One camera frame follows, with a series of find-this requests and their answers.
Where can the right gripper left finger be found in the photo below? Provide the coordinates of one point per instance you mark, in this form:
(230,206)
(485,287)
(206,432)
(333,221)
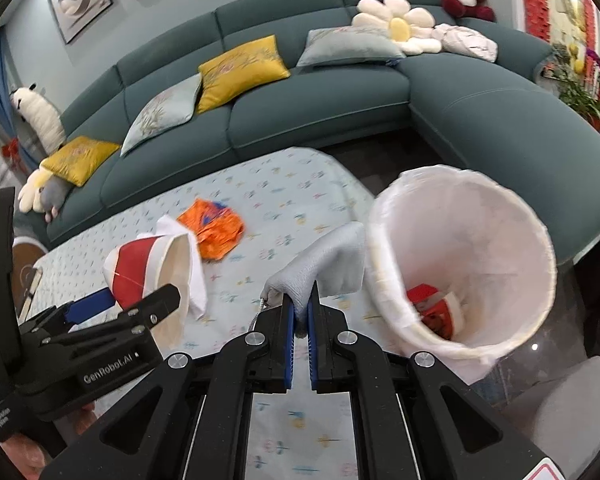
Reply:
(189,418)

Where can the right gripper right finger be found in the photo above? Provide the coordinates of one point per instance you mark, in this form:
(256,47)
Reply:
(413,418)

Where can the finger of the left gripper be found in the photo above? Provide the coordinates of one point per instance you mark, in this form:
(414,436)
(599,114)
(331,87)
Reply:
(79,311)
(160,312)

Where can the red white paper cup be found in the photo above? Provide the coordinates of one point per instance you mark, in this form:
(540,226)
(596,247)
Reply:
(135,269)

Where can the orange snack wrapper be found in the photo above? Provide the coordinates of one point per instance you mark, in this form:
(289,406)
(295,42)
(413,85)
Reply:
(218,228)

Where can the grey white cloth napkin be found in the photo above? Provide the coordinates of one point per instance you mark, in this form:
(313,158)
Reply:
(335,263)

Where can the white tissue paper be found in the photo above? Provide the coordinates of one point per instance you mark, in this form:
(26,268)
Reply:
(174,258)

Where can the white lined trash bin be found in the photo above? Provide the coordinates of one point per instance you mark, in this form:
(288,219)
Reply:
(463,234)

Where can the grey cream plush toy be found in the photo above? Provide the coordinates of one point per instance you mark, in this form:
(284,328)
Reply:
(44,193)

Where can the red packaging in bin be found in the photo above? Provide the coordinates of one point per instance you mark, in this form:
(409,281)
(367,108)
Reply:
(439,311)

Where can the floral light blue tablecloth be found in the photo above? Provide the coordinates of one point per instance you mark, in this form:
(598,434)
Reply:
(286,200)

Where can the yellow cushion left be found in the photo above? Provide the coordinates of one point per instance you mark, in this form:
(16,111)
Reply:
(78,160)

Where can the yellow cushion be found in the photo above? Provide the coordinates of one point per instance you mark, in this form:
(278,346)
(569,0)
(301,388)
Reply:
(238,70)
(78,160)

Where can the white long plush toy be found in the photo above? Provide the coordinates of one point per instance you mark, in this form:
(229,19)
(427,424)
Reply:
(41,116)

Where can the light blue floral cushion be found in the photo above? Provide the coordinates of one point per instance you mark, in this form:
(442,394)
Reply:
(168,109)

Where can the yellow cushion centre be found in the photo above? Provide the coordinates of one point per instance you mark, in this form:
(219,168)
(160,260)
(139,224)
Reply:
(238,70)

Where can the grey green cushion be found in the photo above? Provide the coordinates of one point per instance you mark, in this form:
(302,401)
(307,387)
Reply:
(348,45)

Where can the teal sectional sofa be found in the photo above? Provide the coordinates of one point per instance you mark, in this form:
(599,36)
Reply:
(489,117)

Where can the potted orchid plant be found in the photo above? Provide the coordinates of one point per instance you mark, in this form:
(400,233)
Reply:
(577,80)

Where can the white pink folded blanket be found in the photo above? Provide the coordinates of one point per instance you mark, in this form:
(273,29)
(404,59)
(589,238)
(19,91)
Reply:
(465,41)

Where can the daisy flower pillow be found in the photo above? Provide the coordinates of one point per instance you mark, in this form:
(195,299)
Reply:
(411,29)

